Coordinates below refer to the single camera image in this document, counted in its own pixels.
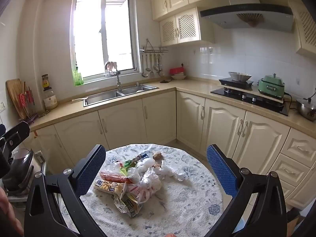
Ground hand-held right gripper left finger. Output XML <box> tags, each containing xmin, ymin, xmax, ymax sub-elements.
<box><xmin>24</xmin><ymin>144</ymin><xmax>106</xmax><ymax>237</ymax></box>

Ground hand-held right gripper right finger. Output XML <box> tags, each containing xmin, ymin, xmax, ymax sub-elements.
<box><xmin>206</xmin><ymin>144</ymin><xmax>288</xmax><ymax>237</ymax></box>

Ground yellow-green wrapper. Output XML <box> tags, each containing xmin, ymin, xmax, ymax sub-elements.
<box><xmin>120</xmin><ymin>166</ymin><xmax>135</xmax><ymax>176</ymax></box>

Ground large clear plastic bag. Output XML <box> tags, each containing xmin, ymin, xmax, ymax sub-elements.
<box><xmin>136</xmin><ymin>168</ymin><xmax>162</xmax><ymax>202</ymax></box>

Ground person's left hand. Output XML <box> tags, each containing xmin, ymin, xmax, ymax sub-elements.
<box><xmin>0</xmin><ymin>186</ymin><xmax>24</xmax><ymax>237</ymax></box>

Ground yellow snack packet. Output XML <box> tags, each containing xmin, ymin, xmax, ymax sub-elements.
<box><xmin>94</xmin><ymin>178</ymin><xmax>125</xmax><ymax>194</ymax></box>

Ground orange snack packet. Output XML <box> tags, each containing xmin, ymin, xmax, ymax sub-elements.
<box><xmin>100</xmin><ymin>171</ymin><xmax>127</xmax><ymax>183</ymax></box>

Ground clear plastic wrap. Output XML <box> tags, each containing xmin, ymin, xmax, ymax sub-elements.
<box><xmin>109</xmin><ymin>162</ymin><xmax>124</xmax><ymax>172</ymax></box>

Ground wooden cutting board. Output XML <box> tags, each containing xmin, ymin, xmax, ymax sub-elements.
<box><xmin>6</xmin><ymin>78</ymin><xmax>28</xmax><ymax>119</ymax></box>

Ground white plastic bag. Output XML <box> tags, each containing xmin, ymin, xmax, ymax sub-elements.
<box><xmin>137</xmin><ymin>158</ymin><xmax>156</xmax><ymax>172</ymax></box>
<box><xmin>127</xmin><ymin>167</ymin><xmax>141</xmax><ymax>184</ymax></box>

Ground clear glass jar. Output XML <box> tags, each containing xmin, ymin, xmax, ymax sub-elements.
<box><xmin>43</xmin><ymin>89</ymin><xmax>59</xmax><ymax>111</ymax></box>

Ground cream base cabinets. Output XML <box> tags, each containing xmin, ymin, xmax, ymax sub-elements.
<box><xmin>22</xmin><ymin>90</ymin><xmax>316</xmax><ymax>209</ymax></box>

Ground flattened yellow carton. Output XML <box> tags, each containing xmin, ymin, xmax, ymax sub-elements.
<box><xmin>114</xmin><ymin>190</ymin><xmax>143</xmax><ymax>218</ymax></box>

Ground crumpled white tissue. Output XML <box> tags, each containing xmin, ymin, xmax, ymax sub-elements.
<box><xmin>154</xmin><ymin>163</ymin><xmax>184</xmax><ymax>181</ymax></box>

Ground round table with patterned cloth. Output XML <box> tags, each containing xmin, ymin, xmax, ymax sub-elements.
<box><xmin>59</xmin><ymin>143</ymin><xmax>224</xmax><ymax>237</ymax></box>

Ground dark sauce bottle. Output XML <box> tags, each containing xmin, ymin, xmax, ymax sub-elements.
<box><xmin>41</xmin><ymin>74</ymin><xmax>51</xmax><ymax>91</ymax></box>

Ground black glass gas stove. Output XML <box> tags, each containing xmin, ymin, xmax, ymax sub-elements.
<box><xmin>210</xmin><ymin>87</ymin><xmax>289</xmax><ymax>116</ymax></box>

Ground steel double sink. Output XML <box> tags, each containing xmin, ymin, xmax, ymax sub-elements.
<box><xmin>83</xmin><ymin>84</ymin><xmax>159</xmax><ymax>107</ymax></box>

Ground green dish soap bottle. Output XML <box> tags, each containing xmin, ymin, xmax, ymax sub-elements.
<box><xmin>73</xmin><ymin>68</ymin><xmax>85</xmax><ymax>87</ymax></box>

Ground steel faucet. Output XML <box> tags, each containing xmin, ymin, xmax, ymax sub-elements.
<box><xmin>104</xmin><ymin>61</ymin><xmax>123</xmax><ymax>92</ymax></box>

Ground steel wok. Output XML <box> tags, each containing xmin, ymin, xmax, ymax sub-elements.
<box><xmin>228</xmin><ymin>71</ymin><xmax>252</xmax><ymax>82</ymax></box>

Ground green electric pot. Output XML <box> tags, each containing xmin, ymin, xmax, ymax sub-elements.
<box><xmin>258</xmin><ymin>73</ymin><xmax>286</xmax><ymax>97</ymax></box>

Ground steel pot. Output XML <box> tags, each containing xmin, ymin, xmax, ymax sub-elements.
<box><xmin>296</xmin><ymin>97</ymin><xmax>316</xmax><ymax>122</ymax></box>

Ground steel ladle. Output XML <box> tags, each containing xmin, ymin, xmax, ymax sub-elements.
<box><xmin>141</xmin><ymin>54</ymin><xmax>149</xmax><ymax>78</ymax></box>

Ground steel spoon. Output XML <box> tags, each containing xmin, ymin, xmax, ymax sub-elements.
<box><xmin>158</xmin><ymin>54</ymin><xmax>165</xmax><ymax>77</ymax></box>

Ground white framed window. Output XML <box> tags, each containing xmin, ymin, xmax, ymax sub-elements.
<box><xmin>70</xmin><ymin>0</ymin><xmax>139</xmax><ymax>79</ymax></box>

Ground steel utensil rack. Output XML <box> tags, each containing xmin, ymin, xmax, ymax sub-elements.
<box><xmin>139</xmin><ymin>39</ymin><xmax>169</xmax><ymax>54</ymax></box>

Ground grey range hood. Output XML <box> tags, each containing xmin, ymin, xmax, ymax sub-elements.
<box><xmin>199</xmin><ymin>0</ymin><xmax>294</xmax><ymax>32</ymax></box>

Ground black power cable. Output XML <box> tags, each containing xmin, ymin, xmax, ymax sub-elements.
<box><xmin>284</xmin><ymin>92</ymin><xmax>298</xmax><ymax>110</ymax></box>

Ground cream lattice-door wall cabinet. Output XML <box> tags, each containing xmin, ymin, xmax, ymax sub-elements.
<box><xmin>288</xmin><ymin>1</ymin><xmax>316</xmax><ymax>58</ymax></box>
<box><xmin>159</xmin><ymin>7</ymin><xmax>215</xmax><ymax>47</ymax></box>

